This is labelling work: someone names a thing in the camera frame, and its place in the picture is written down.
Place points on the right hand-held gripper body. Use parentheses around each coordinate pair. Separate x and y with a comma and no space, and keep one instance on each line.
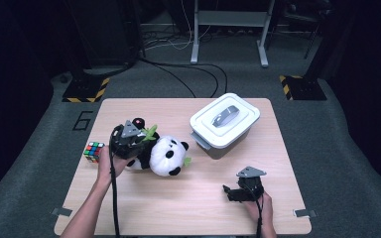
(251,188)

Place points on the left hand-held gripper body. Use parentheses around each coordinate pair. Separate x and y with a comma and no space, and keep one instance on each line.
(127,147)

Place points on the multicoloured puzzle cube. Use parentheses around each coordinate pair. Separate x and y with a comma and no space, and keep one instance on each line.
(93,152)

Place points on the panda plush toy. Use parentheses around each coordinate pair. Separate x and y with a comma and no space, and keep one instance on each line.
(165,155)

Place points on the clear grey storage box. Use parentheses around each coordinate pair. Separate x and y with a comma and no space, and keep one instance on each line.
(225,152)

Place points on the white box lid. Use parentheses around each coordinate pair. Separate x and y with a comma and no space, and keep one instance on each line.
(234,125)

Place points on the person's right hand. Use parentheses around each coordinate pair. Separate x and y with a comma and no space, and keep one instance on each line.
(266,211)

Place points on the person's left hand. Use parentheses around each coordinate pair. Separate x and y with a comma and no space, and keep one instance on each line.
(105,168)

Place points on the grey tape strip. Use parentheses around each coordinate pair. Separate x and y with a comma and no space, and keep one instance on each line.
(305,213)
(61,212)

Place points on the dark metal stand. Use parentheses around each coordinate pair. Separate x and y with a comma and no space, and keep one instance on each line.
(312,33)

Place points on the black yellow striped base plate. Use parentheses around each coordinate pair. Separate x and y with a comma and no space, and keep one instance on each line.
(304,89)
(84,89)

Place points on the white metal stand frame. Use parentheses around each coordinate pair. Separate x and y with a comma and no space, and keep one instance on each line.
(231,18)

